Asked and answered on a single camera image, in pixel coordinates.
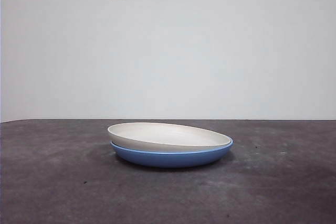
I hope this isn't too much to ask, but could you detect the white round plate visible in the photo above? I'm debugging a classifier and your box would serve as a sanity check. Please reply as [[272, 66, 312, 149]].
[[107, 122, 233, 153]]

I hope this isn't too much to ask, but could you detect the blue round plate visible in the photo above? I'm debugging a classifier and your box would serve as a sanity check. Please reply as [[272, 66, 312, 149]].
[[110, 140, 234, 168]]

